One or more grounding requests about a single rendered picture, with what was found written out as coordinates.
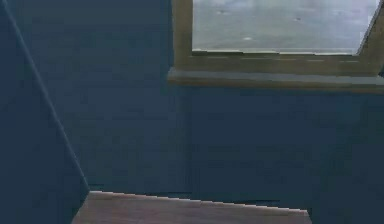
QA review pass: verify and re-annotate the olive framed window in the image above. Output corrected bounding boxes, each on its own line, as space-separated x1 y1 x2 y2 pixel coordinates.
167 0 384 94

